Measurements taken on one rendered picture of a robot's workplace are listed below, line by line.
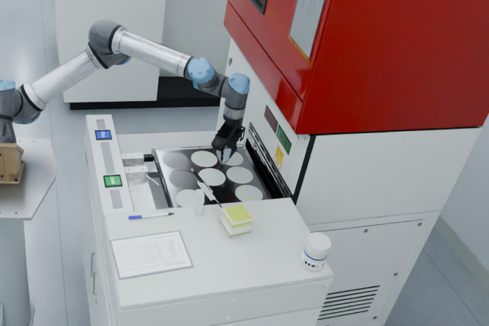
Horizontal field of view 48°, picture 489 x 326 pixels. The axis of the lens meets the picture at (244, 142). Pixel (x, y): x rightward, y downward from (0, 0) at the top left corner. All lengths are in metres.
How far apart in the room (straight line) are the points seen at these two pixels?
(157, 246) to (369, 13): 0.89
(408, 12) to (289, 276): 0.83
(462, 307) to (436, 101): 1.57
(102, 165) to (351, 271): 1.10
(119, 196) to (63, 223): 1.31
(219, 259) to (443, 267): 1.99
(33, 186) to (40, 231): 1.03
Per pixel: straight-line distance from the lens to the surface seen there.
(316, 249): 1.60
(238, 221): 1.64
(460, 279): 3.38
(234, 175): 2.03
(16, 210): 1.96
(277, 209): 1.82
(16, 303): 2.51
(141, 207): 1.87
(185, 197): 1.90
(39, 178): 2.08
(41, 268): 2.88
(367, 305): 2.62
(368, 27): 1.62
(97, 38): 1.93
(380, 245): 2.31
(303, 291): 1.68
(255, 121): 2.15
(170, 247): 1.63
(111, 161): 1.93
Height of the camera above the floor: 2.14
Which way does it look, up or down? 34 degrees down
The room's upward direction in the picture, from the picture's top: 12 degrees clockwise
